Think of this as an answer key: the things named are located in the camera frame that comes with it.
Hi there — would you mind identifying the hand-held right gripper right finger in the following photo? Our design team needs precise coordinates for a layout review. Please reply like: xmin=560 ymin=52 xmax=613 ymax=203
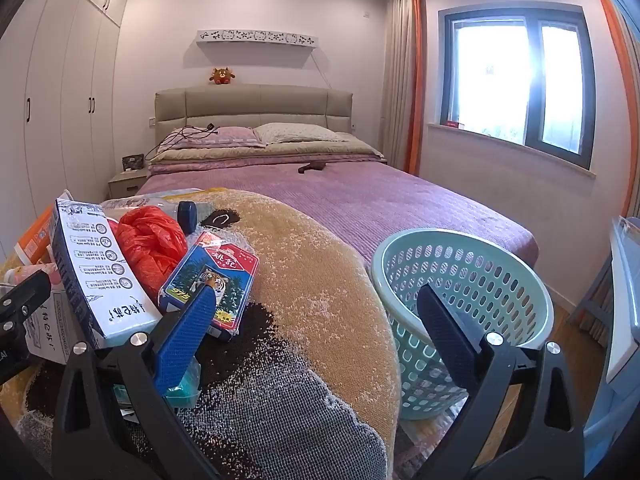
xmin=416 ymin=284 xmax=587 ymax=480

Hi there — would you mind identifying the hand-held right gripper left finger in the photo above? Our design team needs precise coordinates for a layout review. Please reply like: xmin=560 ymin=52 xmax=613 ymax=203
xmin=51 ymin=285 xmax=221 ymax=480

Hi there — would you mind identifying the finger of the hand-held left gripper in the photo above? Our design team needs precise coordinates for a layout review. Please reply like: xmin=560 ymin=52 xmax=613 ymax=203
xmin=0 ymin=269 xmax=53 ymax=333

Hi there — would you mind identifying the white and blue carton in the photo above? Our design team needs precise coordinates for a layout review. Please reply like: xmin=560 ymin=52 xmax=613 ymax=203
xmin=50 ymin=197 xmax=163 ymax=350

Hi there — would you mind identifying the blue tiger card box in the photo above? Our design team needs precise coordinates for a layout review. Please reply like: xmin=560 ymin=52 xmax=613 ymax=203
xmin=159 ymin=231 xmax=261 ymax=341

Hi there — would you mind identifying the red plastic bag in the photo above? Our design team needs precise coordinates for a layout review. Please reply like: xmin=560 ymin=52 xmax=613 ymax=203
xmin=116 ymin=206 xmax=188 ymax=301

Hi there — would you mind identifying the green plastic laundry basket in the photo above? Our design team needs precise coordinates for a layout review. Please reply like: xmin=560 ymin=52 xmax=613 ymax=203
xmin=371 ymin=228 xmax=555 ymax=421

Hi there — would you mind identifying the white printed box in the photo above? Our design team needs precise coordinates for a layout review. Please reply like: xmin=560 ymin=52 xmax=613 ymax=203
xmin=22 ymin=285 xmax=81 ymax=366

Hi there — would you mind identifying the orange cardboard box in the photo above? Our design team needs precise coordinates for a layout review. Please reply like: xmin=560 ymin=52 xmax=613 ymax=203
xmin=12 ymin=205 xmax=58 ymax=266

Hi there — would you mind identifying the teal plastic packet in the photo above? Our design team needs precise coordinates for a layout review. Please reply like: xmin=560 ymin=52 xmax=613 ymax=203
xmin=164 ymin=360 xmax=202 ymax=409

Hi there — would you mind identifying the clear bottle with blue cap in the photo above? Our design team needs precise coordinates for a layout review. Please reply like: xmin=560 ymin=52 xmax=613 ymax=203
xmin=100 ymin=192 xmax=211 ymax=236

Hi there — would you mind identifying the bear printed fuzzy blanket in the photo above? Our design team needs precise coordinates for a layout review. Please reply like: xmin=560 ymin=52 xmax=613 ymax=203
xmin=0 ymin=187 xmax=401 ymax=480

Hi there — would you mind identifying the white nightstand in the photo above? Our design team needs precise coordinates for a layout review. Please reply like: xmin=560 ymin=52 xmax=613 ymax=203
xmin=109 ymin=166 xmax=151 ymax=201

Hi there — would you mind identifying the bed with purple bedspread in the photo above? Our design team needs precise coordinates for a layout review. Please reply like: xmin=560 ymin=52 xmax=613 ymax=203
xmin=135 ymin=125 xmax=541 ymax=281

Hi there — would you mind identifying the white furniture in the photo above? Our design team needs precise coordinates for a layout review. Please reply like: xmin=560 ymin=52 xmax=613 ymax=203
xmin=582 ymin=215 xmax=640 ymax=456

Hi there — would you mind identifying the pink pillow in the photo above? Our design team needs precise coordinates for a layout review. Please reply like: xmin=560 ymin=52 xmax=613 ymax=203
xmin=165 ymin=126 xmax=266 ymax=151

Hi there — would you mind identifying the white wardrobe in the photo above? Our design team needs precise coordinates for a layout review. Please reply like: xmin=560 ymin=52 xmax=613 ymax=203
xmin=0 ymin=0 xmax=132 ymax=266

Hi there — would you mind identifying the olive folded quilt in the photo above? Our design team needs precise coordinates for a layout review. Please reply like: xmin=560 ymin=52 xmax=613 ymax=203
xmin=150 ymin=139 xmax=388 ymax=167

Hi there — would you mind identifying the light floral pillow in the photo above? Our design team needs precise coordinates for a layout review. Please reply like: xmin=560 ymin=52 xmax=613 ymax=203
xmin=254 ymin=122 xmax=343 ymax=145

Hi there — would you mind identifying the beige padded headboard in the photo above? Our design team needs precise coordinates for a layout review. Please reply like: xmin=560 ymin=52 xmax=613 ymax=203
xmin=154 ymin=85 xmax=354 ymax=153

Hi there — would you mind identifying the orange curtain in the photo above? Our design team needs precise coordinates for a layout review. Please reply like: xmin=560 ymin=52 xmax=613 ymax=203
xmin=595 ymin=0 xmax=640 ymax=221
xmin=406 ymin=0 xmax=427 ymax=177

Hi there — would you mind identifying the beige curtain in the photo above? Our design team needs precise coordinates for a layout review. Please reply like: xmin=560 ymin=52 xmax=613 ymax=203
xmin=382 ymin=0 xmax=420 ymax=173

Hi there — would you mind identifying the dark framed window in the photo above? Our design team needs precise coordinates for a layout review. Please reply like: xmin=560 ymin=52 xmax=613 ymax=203
xmin=439 ymin=7 xmax=597 ymax=170

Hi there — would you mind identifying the black cable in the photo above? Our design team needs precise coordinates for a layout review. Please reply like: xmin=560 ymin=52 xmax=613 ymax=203
xmin=145 ymin=122 xmax=221 ymax=156

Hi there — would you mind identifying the white wall shelf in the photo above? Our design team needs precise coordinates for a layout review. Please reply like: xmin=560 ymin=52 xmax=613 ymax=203
xmin=196 ymin=29 xmax=319 ymax=53

